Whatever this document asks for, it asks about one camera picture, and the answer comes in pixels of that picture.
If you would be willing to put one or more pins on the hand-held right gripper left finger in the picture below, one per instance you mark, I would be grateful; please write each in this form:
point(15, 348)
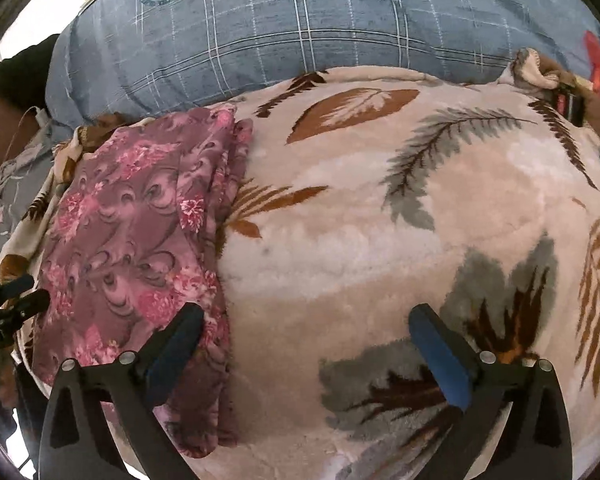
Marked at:
point(175, 355)

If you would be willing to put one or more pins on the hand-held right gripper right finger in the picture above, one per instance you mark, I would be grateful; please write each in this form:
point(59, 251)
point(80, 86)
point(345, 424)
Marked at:
point(440, 360)

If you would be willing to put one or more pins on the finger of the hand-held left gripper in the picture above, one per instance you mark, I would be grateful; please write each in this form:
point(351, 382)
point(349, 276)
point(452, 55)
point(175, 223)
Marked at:
point(10, 287)
point(27, 305)

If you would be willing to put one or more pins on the pink floral garment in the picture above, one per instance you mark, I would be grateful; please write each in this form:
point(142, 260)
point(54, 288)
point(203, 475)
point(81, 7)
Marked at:
point(120, 220)

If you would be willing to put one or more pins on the grey floral sheet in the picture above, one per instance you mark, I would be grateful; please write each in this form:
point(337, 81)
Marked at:
point(10, 185)

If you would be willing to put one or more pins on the beige leaf-print blanket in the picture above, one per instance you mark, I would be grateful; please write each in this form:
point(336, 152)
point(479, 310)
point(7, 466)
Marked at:
point(355, 240)

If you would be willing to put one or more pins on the black cloth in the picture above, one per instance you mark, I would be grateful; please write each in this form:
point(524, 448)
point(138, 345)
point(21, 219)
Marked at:
point(25, 70)

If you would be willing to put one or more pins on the blue plaid pillow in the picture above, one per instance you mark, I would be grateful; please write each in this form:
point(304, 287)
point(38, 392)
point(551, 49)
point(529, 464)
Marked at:
point(305, 20)

